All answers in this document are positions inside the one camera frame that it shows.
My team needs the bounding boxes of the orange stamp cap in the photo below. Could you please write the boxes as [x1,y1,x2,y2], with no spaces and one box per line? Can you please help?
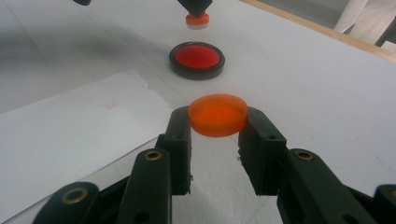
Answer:
[187,93,249,138]

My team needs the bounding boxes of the large white table cover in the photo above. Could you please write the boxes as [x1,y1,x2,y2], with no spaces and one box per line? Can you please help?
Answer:
[0,0,396,224]

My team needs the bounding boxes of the black round red ink pad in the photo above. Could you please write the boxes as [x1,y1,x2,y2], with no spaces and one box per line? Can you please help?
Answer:
[168,41,226,81]

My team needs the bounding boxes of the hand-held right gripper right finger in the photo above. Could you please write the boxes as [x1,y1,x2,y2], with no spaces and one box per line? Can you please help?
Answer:
[237,106,378,224]

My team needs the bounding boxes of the orange stamp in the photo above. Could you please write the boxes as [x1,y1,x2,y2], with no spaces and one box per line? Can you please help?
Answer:
[185,11,210,31]

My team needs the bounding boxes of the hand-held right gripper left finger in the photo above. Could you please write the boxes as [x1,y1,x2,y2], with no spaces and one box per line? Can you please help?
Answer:
[115,105,193,224]

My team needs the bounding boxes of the white paper sheet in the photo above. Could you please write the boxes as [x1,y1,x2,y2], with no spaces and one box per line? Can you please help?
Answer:
[0,68,176,224]

